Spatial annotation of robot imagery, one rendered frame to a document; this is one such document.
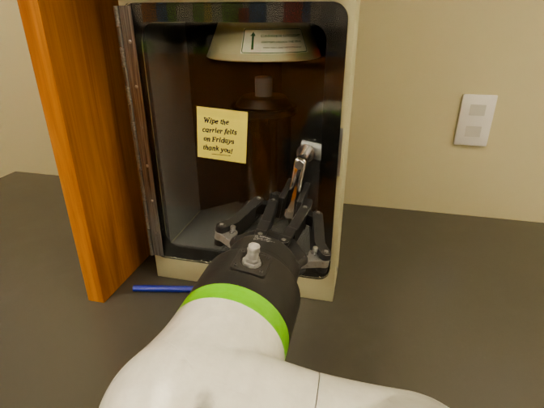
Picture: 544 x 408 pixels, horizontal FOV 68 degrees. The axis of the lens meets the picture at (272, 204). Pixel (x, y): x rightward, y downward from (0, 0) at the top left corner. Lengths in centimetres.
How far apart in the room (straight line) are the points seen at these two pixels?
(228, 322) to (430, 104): 81
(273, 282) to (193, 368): 11
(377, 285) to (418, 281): 8
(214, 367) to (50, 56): 47
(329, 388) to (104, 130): 54
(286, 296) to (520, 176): 84
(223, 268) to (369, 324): 38
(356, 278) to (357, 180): 36
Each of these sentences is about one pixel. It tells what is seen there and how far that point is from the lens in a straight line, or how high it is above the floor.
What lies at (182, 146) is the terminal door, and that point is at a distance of 63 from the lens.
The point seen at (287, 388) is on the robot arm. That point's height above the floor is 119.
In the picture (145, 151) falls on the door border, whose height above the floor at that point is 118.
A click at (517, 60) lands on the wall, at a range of 103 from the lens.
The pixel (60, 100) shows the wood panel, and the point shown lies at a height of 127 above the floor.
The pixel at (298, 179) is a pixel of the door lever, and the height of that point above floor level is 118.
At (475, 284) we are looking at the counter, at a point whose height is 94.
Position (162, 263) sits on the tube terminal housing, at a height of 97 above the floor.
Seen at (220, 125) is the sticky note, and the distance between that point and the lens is 59.
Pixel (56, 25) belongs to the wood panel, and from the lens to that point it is 63.
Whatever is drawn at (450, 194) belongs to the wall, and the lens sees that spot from 108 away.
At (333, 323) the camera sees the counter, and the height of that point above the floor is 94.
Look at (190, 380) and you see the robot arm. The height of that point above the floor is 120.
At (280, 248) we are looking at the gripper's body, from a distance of 38.
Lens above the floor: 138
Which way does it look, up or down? 25 degrees down
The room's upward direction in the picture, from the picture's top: straight up
